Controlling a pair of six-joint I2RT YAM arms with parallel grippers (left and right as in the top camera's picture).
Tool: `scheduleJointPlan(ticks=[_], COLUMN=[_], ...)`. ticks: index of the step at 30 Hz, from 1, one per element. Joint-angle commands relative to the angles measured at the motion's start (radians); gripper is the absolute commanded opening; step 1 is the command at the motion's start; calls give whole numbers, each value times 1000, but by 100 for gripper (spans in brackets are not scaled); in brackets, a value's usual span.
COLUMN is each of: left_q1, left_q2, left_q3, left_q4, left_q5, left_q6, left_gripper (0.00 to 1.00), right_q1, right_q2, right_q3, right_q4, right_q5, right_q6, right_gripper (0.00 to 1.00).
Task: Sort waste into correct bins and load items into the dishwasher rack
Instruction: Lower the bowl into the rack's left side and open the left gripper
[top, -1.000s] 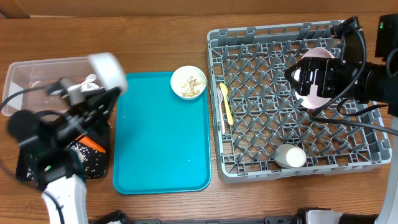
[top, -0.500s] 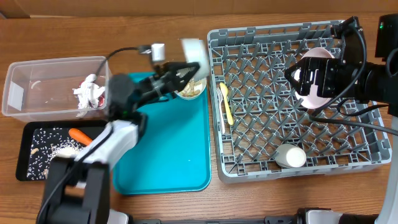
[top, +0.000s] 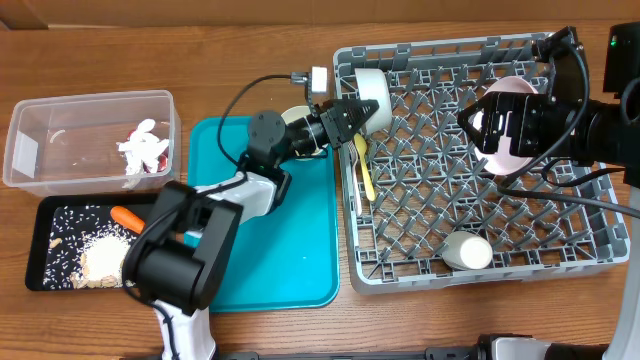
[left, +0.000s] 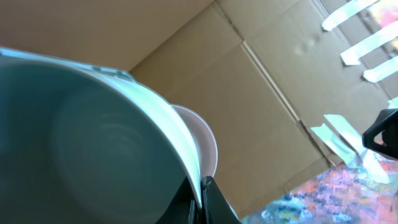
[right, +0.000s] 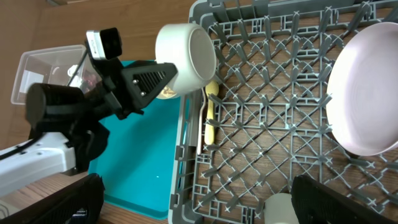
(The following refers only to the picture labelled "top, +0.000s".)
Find white bowl with peanuts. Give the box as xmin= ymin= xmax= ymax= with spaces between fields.
xmin=279 ymin=104 xmax=331 ymax=163

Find white plastic cup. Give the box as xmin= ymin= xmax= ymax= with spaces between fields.
xmin=442 ymin=231 xmax=493 ymax=270

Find red snack wrapper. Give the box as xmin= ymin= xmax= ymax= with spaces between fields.
xmin=123 ymin=130 xmax=169 ymax=175

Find white napkin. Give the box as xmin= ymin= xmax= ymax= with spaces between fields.
xmin=117 ymin=118 xmax=170 ymax=190

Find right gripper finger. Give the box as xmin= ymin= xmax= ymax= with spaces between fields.
xmin=457 ymin=92 xmax=495 ymax=123
xmin=457 ymin=117 xmax=493 ymax=153

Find pink round plate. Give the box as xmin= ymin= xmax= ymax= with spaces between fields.
xmin=474 ymin=76 xmax=537 ymax=176

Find grey bowl with food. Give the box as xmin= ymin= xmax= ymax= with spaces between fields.
xmin=355 ymin=68 xmax=392 ymax=135

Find grey dishwasher rack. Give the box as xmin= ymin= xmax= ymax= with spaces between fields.
xmin=333 ymin=33 xmax=630 ymax=294

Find black plastic tray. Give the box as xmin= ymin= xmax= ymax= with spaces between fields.
xmin=25 ymin=193 xmax=157 ymax=291

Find clear plastic bin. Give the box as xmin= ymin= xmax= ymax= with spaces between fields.
xmin=2 ymin=90 xmax=181 ymax=197

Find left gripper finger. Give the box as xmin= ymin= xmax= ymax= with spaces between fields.
xmin=332 ymin=99 xmax=380 ymax=116
xmin=344 ymin=107 xmax=376 ymax=142

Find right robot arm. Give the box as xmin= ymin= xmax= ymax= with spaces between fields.
xmin=457 ymin=23 xmax=639 ymax=359

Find orange carrot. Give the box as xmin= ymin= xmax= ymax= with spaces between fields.
xmin=110 ymin=206 xmax=145 ymax=234

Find yellow plastic spoon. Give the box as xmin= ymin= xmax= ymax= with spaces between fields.
xmin=353 ymin=133 xmax=376 ymax=202

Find pile of rice and peanuts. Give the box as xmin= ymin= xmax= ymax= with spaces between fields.
xmin=41 ymin=205 xmax=137 ymax=291

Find teal plastic tray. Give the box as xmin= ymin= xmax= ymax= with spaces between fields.
xmin=180 ymin=114 xmax=341 ymax=314

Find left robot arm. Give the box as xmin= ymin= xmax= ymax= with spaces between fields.
xmin=122 ymin=99 xmax=384 ymax=359

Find white plastic fork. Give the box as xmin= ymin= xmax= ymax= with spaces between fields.
xmin=348 ymin=141 xmax=362 ymax=216

